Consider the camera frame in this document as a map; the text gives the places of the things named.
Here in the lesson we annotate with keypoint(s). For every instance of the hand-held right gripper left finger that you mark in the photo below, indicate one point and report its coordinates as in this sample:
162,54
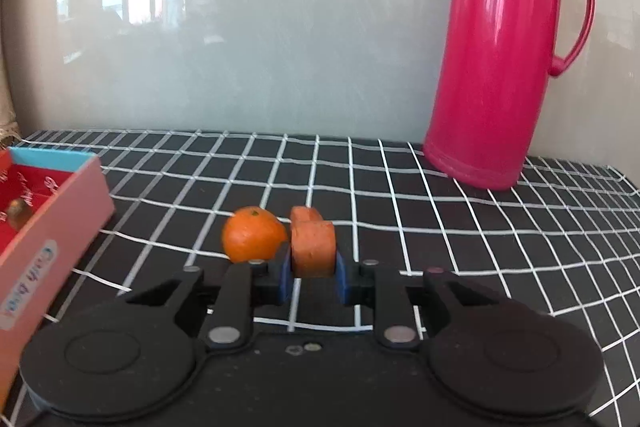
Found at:
286,281

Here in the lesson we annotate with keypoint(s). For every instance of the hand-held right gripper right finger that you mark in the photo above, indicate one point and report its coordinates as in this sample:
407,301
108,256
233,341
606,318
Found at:
341,282

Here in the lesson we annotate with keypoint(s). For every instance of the orange-brown toy food piece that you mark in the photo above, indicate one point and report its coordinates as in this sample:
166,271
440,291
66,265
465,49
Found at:
312,247

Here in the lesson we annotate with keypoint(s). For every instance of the orange tangerine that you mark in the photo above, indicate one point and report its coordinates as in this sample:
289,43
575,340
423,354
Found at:
252,234

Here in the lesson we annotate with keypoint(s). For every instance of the black white checkered tablecloth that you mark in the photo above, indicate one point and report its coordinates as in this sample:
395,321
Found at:
450,232

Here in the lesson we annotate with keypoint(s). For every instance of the pink cardboard box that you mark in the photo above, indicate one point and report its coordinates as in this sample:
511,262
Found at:
45,227

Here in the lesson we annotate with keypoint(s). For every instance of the red plastic thermos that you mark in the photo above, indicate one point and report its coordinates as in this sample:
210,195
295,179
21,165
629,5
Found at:
495,57

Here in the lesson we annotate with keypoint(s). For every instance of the small brown round fruit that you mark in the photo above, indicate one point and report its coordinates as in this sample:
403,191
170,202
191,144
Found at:
17,213

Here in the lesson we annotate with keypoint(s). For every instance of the beige lace cloth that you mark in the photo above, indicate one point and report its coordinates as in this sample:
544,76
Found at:
6,112

